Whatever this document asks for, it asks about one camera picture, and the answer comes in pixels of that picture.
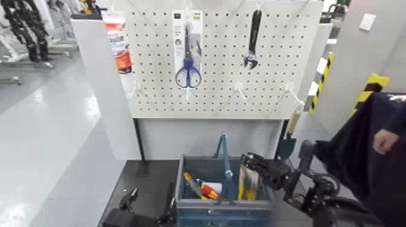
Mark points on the yellow black striped post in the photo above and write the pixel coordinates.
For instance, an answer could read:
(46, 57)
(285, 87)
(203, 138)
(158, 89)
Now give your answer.
(321, 85)

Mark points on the white pegboard hook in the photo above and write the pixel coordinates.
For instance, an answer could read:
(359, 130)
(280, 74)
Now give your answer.
(239, 88)
(135, 88)
(188, 93)
(293, 95)

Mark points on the blue scissors in package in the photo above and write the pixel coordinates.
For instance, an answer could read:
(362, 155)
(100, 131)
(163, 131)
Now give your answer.
(188, 68)

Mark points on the black adjustable wrench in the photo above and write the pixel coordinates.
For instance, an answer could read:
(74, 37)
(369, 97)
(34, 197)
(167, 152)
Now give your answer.
(254, 31)

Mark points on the black stand leg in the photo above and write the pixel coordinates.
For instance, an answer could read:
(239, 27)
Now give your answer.
(139, 139)
(280, 139)

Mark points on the person in dark clothing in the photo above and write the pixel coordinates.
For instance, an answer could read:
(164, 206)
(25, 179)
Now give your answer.
(364, 164)

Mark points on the person's bare hand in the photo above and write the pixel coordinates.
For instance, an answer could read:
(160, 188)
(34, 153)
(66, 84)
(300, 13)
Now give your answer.
(384, 141)

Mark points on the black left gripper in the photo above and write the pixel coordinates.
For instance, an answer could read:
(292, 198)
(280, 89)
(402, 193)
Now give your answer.
(127, 220)

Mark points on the white partition panel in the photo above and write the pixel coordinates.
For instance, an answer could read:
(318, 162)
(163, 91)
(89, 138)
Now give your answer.
(104, 95)

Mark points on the white wall plate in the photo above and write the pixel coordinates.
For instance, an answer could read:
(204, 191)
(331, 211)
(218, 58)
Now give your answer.
(367, 22)

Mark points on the white small item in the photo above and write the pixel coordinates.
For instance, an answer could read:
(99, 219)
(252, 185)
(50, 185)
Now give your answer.
(215, 186)

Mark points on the white pegboard panel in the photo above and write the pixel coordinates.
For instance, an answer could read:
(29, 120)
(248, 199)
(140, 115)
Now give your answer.
(222, 95)

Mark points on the blue plastic crate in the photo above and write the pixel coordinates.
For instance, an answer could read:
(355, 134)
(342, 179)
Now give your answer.
(196, 206)

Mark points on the yellow black striped corner guard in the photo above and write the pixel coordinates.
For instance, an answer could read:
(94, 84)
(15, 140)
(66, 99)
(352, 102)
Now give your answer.
(369, 90)

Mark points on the yellow black background machine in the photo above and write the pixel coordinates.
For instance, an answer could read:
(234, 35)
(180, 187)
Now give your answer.
(88, 6)

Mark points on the red white product package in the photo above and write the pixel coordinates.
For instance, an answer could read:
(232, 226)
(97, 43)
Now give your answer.
(119, 44)

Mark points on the black humanoid robot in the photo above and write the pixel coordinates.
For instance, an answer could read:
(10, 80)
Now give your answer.
(28, 28)

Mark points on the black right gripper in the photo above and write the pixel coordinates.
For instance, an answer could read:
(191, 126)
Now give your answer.
(282, 174)

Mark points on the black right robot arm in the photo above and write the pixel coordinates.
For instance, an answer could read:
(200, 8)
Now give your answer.
(317, 196)

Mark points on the yellow pliers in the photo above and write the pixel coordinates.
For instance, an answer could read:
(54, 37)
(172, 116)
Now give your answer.
(249, 187)

